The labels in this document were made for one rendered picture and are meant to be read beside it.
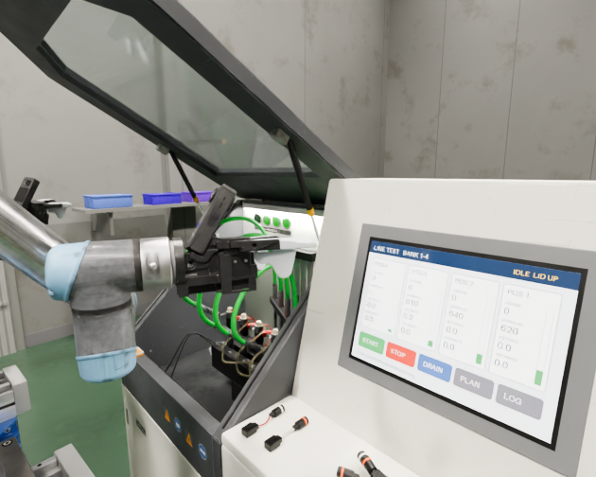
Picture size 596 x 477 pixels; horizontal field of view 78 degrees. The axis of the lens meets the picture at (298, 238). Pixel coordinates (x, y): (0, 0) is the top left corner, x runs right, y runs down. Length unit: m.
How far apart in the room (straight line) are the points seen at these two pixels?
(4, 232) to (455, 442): 0.83
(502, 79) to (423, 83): 1.40
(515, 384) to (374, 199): 0.46
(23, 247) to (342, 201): 0.66
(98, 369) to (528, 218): 0.72
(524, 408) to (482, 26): 7.44
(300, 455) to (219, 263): 0.50
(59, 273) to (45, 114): 3.59
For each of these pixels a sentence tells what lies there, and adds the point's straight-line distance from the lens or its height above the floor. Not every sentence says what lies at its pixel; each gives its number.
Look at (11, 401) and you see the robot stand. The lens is 1.35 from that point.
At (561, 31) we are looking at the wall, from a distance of 7.58.
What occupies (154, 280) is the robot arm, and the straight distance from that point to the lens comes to 0.54.
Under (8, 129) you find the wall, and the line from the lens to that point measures 4.01.
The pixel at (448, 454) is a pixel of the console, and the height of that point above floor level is 1.05.
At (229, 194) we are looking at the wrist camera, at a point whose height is 1.53.
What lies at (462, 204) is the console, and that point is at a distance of 0.79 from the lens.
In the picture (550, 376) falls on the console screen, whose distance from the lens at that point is 0.75.
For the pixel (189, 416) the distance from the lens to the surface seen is 1.09.
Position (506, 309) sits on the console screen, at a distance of 0.75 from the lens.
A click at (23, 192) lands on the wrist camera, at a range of 1.57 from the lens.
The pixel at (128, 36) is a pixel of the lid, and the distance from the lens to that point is 0.94.
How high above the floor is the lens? 1.57
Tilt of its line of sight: 10 degrees down
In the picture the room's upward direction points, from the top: straight up
